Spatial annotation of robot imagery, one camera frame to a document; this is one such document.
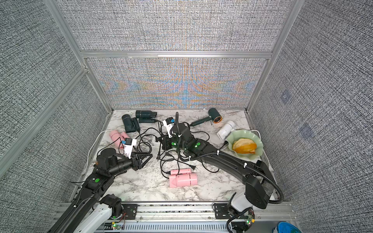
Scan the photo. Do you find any pink folded hair dryer front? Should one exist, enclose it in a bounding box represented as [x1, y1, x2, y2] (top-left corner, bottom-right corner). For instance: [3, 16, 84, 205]
[169, 169, 198, 188]

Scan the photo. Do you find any white power strip cable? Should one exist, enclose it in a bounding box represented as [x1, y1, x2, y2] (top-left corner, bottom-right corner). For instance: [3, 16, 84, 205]
[83, 129, 117, 175]

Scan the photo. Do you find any bread roll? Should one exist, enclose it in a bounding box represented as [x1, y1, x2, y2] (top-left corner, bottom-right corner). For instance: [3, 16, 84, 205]
[232, 138, 257, 154]

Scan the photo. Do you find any black cable of green dryer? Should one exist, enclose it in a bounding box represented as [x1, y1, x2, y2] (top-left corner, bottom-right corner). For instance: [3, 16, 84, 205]
[187, 124, 220, 174]

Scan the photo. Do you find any black cable of pink dryer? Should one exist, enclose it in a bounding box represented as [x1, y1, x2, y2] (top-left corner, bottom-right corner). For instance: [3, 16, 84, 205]
[158, 150, 196, 179]

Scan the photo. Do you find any blue round object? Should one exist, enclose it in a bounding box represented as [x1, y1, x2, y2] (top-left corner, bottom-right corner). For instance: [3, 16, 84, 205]
[272, 222, 301, 233]

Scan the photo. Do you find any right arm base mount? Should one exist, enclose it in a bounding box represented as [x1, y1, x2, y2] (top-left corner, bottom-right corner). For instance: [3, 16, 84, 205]
[212, 192, 255, 233]

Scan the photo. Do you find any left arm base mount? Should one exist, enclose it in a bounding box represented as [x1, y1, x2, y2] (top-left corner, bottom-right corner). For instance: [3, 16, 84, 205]
[99, 194, 139, 221]

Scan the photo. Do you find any black cable with plug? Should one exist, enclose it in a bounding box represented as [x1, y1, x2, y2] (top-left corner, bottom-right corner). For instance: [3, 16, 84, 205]
[133, 126, 162, 161]

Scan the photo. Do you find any dark green hair dryer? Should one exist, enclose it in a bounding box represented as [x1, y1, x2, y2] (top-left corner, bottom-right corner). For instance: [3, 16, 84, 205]
[136, 110, 157, 123]
[121, 114, 140, 133]

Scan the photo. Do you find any pink hair dryer left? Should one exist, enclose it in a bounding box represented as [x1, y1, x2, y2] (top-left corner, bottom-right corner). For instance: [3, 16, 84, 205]
[109, 130, 130, 149]

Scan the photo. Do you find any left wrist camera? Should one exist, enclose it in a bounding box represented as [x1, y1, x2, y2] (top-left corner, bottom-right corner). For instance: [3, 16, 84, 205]
[121, 138, 137, 159]

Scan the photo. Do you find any dark green hair dryer left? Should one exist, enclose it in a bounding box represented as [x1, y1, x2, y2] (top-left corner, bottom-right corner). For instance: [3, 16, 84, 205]
[121, 114, 140, 133]

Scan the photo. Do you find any white hair dryer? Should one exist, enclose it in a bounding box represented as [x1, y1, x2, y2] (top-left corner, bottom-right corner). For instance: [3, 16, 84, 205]
[217, 120, 236, 141]

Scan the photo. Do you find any green hair dryer orange nozzle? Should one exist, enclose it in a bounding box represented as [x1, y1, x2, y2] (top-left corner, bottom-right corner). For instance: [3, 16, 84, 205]
[190, 108, 223, 127]

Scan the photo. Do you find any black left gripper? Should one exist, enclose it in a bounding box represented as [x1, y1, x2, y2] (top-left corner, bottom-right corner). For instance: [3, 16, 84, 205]
[109, 151, 153, 177]

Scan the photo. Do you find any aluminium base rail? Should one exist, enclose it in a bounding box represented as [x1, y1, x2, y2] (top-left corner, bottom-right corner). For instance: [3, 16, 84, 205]
[55, 200, 298, 233]

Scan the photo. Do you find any dark green hair dryer back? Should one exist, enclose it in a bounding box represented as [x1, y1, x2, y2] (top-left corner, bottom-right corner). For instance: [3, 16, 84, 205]
[136, 110, 157, 123]

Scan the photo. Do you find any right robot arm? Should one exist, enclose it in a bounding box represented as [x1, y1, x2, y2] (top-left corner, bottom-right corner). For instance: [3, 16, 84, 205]
[157, 123, 284, 210]

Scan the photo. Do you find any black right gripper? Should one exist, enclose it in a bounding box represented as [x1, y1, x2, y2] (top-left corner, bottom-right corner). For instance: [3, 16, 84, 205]
[157, 133, 189, 154]

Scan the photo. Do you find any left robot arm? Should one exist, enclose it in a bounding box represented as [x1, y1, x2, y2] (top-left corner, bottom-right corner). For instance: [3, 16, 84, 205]
[48, 148, 153, 233]

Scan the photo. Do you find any light green scalloped plate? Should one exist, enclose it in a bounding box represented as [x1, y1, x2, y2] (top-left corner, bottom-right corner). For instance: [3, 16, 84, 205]
[226, 130, 263, 160]

